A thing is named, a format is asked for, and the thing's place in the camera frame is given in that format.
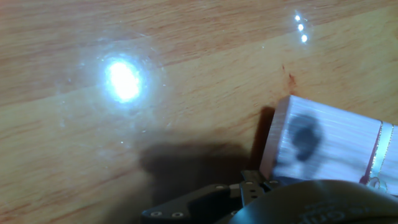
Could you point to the pink ribboned casing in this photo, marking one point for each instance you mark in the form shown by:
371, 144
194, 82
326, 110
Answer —
335, 146

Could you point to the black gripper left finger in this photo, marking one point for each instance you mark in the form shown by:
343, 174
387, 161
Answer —
192, 208

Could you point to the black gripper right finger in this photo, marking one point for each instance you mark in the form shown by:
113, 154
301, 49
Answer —
252, 186

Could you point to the glossy wooden board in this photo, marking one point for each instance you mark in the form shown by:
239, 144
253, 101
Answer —
93, 140

